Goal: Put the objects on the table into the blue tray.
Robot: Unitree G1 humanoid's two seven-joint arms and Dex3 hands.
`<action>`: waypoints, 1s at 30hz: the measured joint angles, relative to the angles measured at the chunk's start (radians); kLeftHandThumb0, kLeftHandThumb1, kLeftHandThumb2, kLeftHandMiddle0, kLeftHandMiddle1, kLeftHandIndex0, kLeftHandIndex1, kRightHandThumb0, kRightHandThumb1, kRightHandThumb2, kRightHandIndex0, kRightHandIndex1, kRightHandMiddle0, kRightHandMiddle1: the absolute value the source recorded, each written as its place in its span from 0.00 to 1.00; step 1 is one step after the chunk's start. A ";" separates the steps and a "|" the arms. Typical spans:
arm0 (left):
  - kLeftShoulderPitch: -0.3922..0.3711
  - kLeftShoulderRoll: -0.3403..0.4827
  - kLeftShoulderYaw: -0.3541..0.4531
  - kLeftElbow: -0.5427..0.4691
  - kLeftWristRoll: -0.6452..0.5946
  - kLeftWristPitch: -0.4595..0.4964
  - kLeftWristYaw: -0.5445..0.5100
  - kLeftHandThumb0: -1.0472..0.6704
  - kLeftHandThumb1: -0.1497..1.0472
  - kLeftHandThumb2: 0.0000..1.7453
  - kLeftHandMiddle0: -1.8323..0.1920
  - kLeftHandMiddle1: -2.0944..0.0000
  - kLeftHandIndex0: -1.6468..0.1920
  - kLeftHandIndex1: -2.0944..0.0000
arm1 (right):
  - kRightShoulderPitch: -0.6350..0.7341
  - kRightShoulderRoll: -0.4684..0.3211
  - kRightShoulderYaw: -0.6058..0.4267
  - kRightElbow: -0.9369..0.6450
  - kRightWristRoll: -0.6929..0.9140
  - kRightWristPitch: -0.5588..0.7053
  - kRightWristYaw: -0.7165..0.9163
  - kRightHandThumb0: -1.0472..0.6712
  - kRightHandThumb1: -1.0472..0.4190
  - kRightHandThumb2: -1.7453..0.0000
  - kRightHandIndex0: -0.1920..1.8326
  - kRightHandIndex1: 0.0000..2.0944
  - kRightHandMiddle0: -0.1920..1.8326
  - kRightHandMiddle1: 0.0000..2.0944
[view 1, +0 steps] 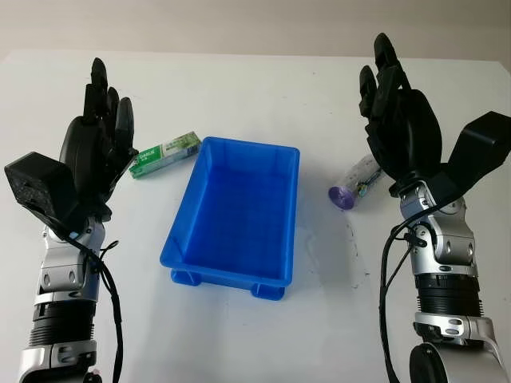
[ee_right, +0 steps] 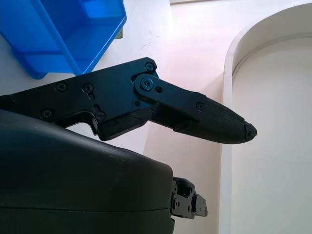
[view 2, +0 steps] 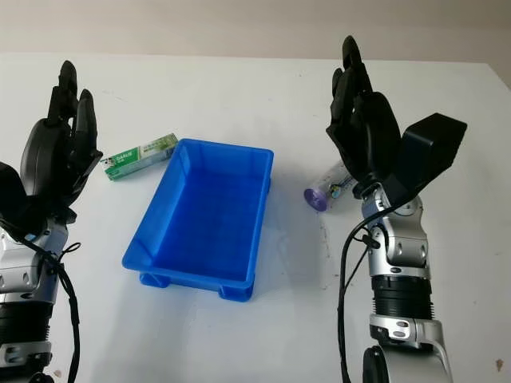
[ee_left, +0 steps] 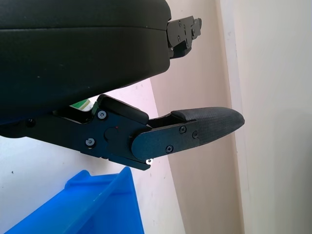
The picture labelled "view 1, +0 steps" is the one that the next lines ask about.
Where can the silver purple garbage bag roll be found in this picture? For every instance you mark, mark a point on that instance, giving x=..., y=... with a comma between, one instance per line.
x=353, y=183

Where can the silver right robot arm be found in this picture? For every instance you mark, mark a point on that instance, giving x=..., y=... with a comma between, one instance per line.
x=451, y=255

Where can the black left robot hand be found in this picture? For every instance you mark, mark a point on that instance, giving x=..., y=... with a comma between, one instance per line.
x=84, y=147

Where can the blue plastic tray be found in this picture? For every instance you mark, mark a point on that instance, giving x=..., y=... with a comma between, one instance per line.
x=235, y=207

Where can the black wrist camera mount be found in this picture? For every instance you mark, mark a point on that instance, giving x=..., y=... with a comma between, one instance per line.
x=479, y=143
x=40, y=183

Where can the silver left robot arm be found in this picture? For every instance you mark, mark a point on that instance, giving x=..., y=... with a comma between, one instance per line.
x=64, y=279

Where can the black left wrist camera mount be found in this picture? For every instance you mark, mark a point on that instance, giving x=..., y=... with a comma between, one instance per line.
x=40, y=183

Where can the green toothpaste box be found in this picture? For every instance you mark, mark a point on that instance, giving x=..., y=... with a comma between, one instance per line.
x=167, y=153

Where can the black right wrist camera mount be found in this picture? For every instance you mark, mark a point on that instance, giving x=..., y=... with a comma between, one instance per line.
x=479, y=143

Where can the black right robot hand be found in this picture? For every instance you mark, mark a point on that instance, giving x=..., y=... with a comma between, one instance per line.
x=407, y=131

